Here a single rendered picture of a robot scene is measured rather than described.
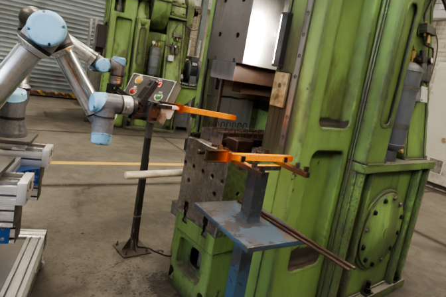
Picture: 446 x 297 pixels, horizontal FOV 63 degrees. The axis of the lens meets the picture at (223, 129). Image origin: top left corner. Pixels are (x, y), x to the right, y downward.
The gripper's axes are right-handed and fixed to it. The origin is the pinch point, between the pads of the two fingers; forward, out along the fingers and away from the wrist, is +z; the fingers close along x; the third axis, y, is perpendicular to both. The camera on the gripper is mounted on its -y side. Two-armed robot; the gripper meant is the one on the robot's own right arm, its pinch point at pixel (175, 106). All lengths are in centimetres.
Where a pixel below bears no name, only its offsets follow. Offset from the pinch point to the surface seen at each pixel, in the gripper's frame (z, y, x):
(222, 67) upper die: 41, -21, -26
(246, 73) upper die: 49, -21, -15
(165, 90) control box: 33, -1, -67
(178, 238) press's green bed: 39, 81, -31
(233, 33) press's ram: 40, -39, -21
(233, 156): 6.7, 11.6, 34.6
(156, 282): 34, 112, -37
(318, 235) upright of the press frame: 95, 60, 23
